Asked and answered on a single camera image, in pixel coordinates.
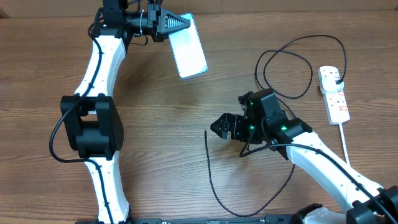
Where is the blue smartphone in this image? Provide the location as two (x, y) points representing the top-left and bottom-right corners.
(169, 13), (208, 78)

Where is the black charger cable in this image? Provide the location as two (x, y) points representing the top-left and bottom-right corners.
(203, 34), (348, 218)

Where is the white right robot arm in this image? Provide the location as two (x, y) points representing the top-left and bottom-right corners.
(210, 89), (397, 223)

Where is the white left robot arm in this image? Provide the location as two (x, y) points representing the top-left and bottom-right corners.
(54, 1), (193, 223)

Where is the white power strip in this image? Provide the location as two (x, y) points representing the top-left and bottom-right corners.
(317, 65), (351, 126)

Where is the white power strip cord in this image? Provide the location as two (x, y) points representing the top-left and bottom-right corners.
(338, 123), (352, 167)

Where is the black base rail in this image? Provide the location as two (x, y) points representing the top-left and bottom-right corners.
(74, 213), (312, 224)

